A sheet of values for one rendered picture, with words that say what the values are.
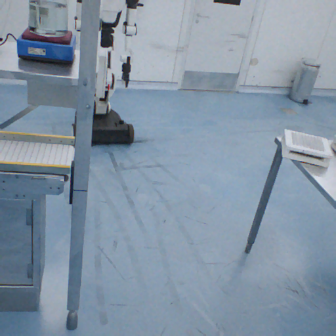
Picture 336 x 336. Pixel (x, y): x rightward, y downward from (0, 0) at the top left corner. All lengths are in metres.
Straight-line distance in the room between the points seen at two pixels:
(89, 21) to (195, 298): 1.70
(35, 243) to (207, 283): 1.13
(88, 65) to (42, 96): 0.41
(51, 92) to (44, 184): 0.39
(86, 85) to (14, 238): 0.87
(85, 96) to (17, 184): 0.51
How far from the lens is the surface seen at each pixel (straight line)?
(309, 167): 2.26
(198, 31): 5.72
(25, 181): 1.77
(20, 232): 1.99
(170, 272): 2.62
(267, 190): 2.63
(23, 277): 2.18
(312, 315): 2.71
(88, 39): 1.44
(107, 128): 3.85
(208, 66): 5.92
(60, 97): 1.80
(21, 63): 1.58
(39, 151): 1.89
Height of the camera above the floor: 1.80
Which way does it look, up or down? 29 degrees down
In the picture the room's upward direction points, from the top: 10 degrees clockwise
